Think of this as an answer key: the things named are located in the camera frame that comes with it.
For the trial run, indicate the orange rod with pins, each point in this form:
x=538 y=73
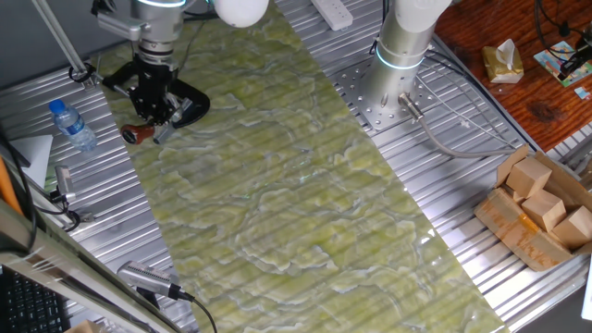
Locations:
x=8 y=185

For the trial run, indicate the large wooden block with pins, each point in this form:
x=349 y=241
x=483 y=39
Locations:
x=83 y=327

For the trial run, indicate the tiny wooden block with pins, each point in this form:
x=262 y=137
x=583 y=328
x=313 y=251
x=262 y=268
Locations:
x=514 y=195

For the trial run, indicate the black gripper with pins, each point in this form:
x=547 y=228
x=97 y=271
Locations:
x=152 y=88

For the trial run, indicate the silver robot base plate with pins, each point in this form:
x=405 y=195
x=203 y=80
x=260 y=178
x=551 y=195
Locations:
x=356 y=99

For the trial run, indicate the grey aluminium frame beam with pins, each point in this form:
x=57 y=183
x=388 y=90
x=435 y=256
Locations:
x=69 y=273

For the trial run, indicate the black C-clamp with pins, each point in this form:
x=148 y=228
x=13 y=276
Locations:
x=194 y=102

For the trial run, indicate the white power strip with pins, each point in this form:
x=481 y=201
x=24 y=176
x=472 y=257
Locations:
x=333 y=13

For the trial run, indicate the small blue card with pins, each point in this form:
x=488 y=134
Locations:
x=583 y=93

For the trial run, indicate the white board edge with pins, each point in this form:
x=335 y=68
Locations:
x=588 y=296

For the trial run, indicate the brown wooden desk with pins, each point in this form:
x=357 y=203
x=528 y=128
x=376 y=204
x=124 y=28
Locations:
x=532 y=106

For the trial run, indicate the brown cardboard box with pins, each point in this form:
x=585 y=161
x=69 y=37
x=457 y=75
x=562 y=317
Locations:
x=513 y=231

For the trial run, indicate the clear water bottle blue label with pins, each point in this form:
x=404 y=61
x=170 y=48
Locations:
x=71 y=125

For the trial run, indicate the yellow tissue pack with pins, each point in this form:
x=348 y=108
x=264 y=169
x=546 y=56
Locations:
x=501 y=65

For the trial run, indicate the white stand rod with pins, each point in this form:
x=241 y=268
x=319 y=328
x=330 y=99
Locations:
x=60 y=39

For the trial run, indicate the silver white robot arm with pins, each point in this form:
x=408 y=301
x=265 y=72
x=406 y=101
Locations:
x=157 y=23

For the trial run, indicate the white paper sheet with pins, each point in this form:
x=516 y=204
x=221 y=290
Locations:
x=34 y=155

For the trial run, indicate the wooden cube block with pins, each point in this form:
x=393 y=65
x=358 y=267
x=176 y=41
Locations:
x=546 y=210
x=573 y=229
x=529 y=178

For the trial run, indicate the green marble pattern mat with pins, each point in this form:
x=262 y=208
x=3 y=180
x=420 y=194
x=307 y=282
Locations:
x=277 y=208

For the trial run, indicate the silver angle bracket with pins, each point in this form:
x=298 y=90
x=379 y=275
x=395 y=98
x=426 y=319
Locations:
x=89 y=83

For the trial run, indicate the colourful picture card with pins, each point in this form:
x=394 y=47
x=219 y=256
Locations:
x=550 y=62

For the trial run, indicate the silver depth camera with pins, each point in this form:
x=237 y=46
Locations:
x=143 y=276

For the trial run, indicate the black keyboard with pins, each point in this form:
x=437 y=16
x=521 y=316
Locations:
x=28 y=310

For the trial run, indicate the black clip mount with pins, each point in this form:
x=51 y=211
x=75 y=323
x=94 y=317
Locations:
x=575 y=62

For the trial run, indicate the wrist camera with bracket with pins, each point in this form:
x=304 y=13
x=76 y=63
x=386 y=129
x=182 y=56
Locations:
x=118 y=23

